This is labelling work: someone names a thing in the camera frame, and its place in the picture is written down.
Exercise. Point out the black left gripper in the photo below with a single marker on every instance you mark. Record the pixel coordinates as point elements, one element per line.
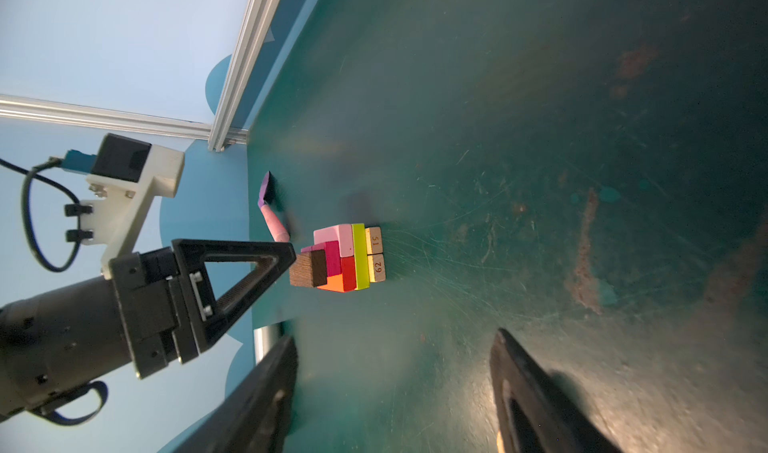
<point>168,304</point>

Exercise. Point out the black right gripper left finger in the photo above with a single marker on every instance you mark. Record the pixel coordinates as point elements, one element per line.
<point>256,417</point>

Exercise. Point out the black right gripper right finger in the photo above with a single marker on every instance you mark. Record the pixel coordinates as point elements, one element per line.
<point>534,414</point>

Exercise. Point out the brown wood block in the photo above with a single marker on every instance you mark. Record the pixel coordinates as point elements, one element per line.
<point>309,270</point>

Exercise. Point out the magenta cube block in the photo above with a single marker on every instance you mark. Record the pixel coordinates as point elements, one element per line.
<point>331,251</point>

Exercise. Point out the dark pink cube block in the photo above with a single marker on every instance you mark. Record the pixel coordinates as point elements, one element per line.
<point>349,275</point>

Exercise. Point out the light pink wood block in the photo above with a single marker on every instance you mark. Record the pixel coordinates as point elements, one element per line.
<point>342,234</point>

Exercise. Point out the yellow-green wood block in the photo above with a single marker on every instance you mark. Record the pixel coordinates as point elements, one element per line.
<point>360,256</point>

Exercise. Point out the natural wood block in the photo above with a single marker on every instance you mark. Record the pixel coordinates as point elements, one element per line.
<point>374,240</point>
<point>376,268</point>

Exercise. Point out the red wood block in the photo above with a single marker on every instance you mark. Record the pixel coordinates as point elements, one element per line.
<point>334,283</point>

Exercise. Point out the silver metal can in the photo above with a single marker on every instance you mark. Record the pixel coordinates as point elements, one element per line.
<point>264,339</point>

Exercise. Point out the purple pink toy spatula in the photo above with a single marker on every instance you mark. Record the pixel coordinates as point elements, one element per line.
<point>275,226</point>

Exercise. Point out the aluminium frame rail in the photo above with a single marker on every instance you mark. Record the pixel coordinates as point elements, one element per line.
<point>37,110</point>

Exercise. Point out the aluminium corner post left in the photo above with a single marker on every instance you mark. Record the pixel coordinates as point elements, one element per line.
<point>258,17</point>

